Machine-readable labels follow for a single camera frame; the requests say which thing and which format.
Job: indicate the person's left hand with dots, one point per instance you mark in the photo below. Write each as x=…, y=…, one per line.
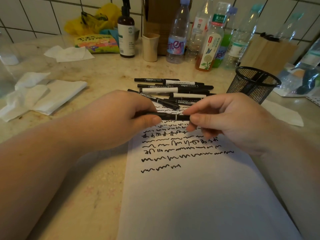
x=112, y=119

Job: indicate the person's right hand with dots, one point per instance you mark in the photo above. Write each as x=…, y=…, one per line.
x=245, y=122

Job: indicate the black mesh pen holder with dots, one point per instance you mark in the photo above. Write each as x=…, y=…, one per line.
x=240, y=87

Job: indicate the black marker pen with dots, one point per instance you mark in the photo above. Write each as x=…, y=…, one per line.
x=262, y=78
x=170, y=116
x=255, y=79

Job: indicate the pile of black pens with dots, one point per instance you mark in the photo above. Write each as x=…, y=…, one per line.
x=180, y=91

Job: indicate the white paper sheet fine scribbles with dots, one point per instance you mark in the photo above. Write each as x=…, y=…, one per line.
x=200, y=202

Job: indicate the person's left forearm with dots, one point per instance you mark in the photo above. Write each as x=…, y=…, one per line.
x=35, y=177

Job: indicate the person's right forearm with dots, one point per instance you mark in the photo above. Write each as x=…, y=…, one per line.
x=295, y=177

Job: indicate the small white paper piece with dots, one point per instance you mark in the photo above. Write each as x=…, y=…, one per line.
x=282, y=113

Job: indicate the folded white napkin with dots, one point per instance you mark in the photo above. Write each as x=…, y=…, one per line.
x=63, y=96

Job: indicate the clear plastic bag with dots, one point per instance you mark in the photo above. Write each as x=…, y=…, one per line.
x=300, y=82

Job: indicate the small cardboard box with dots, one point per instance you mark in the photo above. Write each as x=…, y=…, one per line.
x=267, y=56

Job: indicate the water bottle teal cap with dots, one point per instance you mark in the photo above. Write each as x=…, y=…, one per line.
x=311, y=56
x=238, y=47
x=288, y=28

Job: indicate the flat white tissue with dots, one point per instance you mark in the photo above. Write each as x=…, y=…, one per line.
x=71, y=54

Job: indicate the colourful snack packet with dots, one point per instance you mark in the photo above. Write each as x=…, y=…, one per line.
x=96, y=43

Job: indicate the orange tea bottle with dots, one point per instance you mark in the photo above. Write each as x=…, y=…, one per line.
x=210, y=52

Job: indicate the beige cup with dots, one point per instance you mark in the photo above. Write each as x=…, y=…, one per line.
x=150, y=49

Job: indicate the green soda bottle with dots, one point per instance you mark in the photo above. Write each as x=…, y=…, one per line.
x=226, y=42

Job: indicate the brown spray bottle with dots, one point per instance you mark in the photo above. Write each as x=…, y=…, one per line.
x=126, y=38

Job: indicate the grey bowl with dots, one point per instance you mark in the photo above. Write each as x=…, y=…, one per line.
x=137, y=34

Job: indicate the crumpled white tissue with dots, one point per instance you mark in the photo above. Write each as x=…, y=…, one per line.
x=22, y=99

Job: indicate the clear bottle purple cap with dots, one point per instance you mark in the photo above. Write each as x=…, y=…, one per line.
x=177, y=44

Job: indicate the yellow plastic bag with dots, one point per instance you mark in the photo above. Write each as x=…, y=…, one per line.
x=77, y=26

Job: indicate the open cardboard box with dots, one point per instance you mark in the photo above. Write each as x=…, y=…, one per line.
x=160, y=27

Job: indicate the clear bottle white cap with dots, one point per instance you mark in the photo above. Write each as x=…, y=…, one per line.
x=200, y=24

